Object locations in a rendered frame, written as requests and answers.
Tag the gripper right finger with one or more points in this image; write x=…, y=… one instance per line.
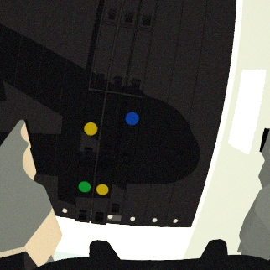
x=255, y=229

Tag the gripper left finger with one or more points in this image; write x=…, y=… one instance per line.
x=29, y=230

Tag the black server rack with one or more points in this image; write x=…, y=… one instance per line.
x=47, y=53

